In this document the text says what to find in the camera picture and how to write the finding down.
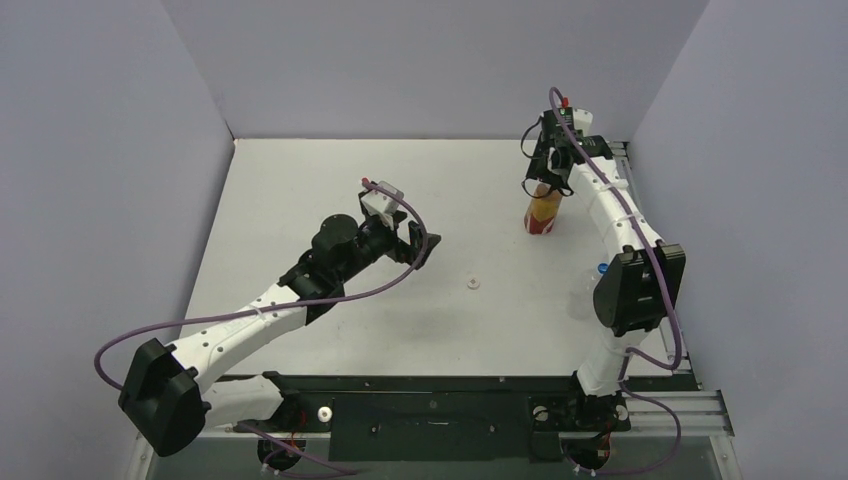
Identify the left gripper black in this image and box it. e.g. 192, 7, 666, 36
337, 210, 439, 284

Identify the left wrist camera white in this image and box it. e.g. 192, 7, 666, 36
359, 181, 404, 231

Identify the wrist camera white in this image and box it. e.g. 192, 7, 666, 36
560, 97, 594, 138
359, 181, 404, 231

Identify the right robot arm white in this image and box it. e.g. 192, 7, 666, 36
526, 106, 686, 428

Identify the tea bottle red label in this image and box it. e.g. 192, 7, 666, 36
524, 183, 563, 235

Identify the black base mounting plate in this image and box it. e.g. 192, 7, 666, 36
198, 374, 677, 464

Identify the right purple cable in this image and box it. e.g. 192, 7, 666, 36
548, 86, 684, 477

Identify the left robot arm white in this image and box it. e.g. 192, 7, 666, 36
118, 187, 442, 457

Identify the black cable loop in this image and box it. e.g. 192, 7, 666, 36
519, 117, 574, 200

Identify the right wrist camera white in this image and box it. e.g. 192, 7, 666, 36
560, 97, 594, 138

